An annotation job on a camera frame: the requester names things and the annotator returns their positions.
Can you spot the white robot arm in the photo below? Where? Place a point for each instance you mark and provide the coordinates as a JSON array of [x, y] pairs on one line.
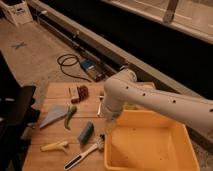
[[122, 87]]

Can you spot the brown round object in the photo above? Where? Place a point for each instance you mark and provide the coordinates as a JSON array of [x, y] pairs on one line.
[[83, 92]]

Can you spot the blue electronic box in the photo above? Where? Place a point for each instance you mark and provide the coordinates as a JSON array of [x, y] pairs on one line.
[[93, 71]]

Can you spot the white small box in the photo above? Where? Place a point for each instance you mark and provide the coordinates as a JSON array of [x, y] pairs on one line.
[[74, 94]]

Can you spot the green toy vegetable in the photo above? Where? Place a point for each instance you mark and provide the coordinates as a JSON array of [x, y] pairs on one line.
[[71, 111]]

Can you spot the grey triangular cloth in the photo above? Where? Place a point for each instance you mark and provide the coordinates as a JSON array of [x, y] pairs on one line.
[[54, 113]]

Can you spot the yellow plastic bin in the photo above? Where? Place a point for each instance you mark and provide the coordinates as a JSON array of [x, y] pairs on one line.
[[147, 141]]

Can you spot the yellow toy banana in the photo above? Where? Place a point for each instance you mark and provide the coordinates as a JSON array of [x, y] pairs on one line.
[[55, 146]]

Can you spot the white cardboard box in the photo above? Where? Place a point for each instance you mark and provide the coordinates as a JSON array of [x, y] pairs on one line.
[[18, 14]]

